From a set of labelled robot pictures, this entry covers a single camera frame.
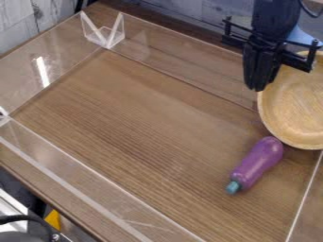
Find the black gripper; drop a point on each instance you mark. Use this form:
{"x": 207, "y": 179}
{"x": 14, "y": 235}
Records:
{"x": 273, "y": 41}

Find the purple toy eggplant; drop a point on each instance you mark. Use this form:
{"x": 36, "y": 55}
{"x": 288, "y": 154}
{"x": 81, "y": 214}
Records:
{"x": 264, "y": 155}

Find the brown wooden bowl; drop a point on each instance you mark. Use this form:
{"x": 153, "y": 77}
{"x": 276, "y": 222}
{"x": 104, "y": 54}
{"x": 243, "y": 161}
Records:
{"x": 289, "y": 106}

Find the clear acrylic tray walls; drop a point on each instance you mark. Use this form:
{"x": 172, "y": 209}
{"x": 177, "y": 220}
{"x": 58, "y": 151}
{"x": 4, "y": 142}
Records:
{"x": 125, "y": 136}

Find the yellow and black device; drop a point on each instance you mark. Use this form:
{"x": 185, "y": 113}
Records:
{"x": 65, "y": 230}

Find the clear acrylic corner bracket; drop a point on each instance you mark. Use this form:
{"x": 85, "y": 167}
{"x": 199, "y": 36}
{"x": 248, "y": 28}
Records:
{"x": 102, "y": 36}

